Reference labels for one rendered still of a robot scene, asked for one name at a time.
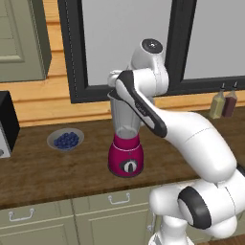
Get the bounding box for olive wall cupboard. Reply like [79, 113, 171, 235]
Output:
[0, 0, 53, 83]

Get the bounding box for grey bowl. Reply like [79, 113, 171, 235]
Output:
[46, 127, 85, 152]

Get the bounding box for silver cupboard door handle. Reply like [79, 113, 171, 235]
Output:
[146, 212, 157, 233]

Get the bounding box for dark red sauce bottle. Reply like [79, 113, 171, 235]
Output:
[222, 80, 239, 119]

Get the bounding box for black microwave oven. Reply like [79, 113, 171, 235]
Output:
[0, 90, 21, 159]

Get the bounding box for magenta blender with clear jar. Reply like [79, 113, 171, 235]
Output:
[106, 89, 145, 179]

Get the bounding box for black window frame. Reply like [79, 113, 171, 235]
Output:
[56, 0, 245, 104]

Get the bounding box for blueberries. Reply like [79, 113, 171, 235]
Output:
[53, 131, 80, 150]

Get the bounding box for olive cupboard door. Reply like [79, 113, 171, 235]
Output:
[0, 219, 76, 245]
[74, 206, 157, 245]

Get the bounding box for olive drawer front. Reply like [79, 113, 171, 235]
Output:
[71, 187, 153, 219]
[0, 199, 74, 230]

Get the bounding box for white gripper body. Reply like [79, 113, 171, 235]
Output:
[106, 70, 126, 88]

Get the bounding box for yellow-green oil bottle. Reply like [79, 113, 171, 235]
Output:
[209, 82, 227, 121]

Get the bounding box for silver drawer handle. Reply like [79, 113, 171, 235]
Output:
[8, 208, 35, 222]
[107, 191, 131, 206]

